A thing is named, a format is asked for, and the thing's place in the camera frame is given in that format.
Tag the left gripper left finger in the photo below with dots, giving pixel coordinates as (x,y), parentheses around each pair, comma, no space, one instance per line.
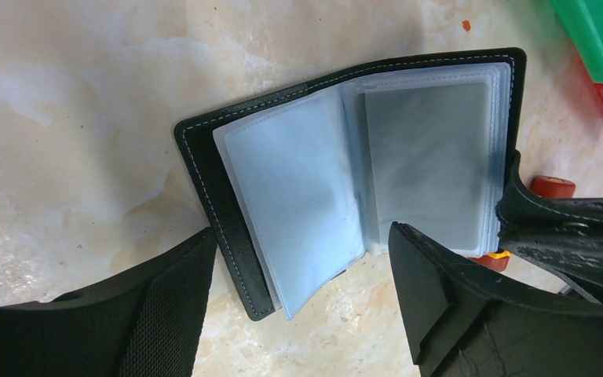
(144,321)

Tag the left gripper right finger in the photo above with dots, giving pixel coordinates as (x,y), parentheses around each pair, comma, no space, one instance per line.
(463,319)

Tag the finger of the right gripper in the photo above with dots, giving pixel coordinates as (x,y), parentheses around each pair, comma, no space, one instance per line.
(562,236)

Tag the black leather card holder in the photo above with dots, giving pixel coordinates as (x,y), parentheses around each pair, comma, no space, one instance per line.
(301,183)

